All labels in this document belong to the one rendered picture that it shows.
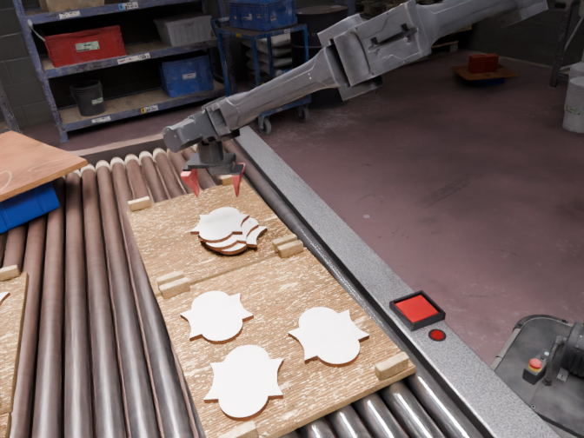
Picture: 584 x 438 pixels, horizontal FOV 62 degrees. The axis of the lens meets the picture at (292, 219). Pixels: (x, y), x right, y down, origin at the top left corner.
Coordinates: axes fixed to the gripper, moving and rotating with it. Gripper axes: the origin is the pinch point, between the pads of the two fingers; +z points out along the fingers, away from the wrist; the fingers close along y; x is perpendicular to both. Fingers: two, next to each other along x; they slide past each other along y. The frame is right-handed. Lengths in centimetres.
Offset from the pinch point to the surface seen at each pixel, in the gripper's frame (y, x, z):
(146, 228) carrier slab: -20.4, 0.5, 10.9
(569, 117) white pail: 204, 286, 92
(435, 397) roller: 45, -48, 10
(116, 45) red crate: -185, 351, 38
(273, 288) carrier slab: 16.0, -23.0, 9.7
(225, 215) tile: 1.4, -0.6, 5.9
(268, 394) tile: 19, -50, 8
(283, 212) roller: 14.1, 10.8, 12.0
